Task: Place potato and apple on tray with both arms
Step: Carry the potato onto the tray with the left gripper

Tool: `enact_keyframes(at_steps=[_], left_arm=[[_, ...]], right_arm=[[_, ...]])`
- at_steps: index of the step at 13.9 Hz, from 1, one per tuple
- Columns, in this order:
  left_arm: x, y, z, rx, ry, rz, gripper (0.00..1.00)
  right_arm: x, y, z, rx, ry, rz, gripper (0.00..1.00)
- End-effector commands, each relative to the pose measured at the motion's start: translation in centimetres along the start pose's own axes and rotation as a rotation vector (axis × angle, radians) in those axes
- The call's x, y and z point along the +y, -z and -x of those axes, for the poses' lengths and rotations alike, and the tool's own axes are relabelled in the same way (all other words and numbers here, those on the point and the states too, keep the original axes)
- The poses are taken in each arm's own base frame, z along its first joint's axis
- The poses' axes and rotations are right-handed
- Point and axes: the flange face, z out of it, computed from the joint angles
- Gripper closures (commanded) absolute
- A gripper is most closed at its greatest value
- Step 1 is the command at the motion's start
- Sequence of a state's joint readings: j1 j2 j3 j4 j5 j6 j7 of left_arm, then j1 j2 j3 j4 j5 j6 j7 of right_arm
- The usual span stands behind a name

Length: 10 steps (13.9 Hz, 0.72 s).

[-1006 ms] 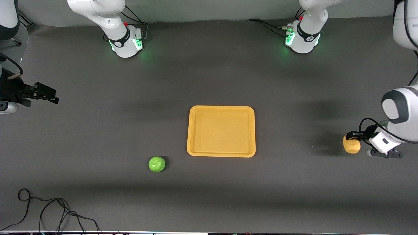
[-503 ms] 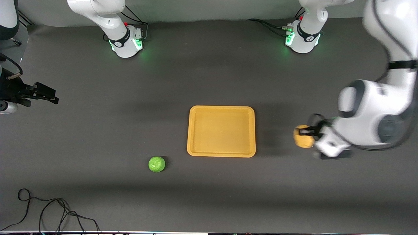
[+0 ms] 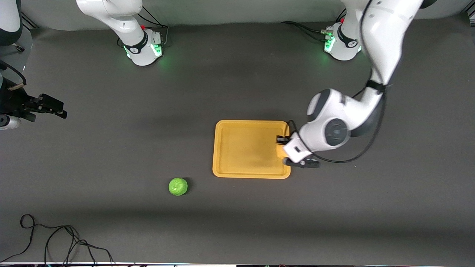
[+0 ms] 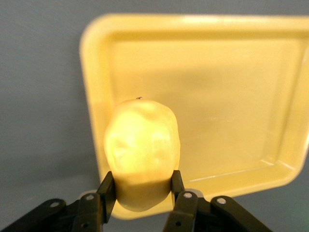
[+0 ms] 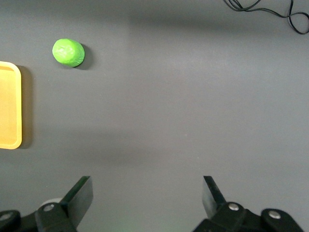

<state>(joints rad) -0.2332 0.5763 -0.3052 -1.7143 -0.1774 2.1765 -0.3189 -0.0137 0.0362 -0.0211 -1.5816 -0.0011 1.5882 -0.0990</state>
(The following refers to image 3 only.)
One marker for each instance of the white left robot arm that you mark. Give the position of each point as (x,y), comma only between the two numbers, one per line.
(386,44)

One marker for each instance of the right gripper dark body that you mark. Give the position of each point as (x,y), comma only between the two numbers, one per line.
(15,105)

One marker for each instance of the dark grey table mat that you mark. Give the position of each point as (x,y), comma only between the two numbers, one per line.
(111,148)

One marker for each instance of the green apple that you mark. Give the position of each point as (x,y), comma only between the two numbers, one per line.
(178,187)

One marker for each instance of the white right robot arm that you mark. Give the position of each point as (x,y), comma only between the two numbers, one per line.
(122,22)

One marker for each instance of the yellow potato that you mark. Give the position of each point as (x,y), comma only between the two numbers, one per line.
(280,150)

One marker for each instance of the yellow plastic tray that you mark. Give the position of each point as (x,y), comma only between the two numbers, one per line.
(245,150)

